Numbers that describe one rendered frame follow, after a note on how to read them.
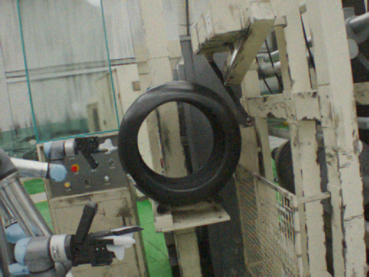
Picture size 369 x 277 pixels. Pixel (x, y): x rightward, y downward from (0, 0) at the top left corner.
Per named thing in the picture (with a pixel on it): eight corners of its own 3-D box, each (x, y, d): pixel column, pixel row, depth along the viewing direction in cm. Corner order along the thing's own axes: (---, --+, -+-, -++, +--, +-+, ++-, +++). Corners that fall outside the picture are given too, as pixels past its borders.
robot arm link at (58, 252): (58, 232, 98) (47, 239, 90) (73, 231, 98) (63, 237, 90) (62, 257, 97) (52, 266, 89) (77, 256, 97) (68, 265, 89)
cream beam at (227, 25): (192, 56, 201) (189, 31, 200) (235, 50, 204) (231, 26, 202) (213, 34, 141) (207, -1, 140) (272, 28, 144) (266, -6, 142)
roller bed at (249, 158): (228, 174, 223) (221, 127, 221) (250, 170, 225) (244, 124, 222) (236, 181, 204) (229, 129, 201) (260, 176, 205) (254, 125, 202)
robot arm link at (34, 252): (28, 261, 98) (21, 234, 97) (63, 258, 98) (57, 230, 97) (16, 273, 90) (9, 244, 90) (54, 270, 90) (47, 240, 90)
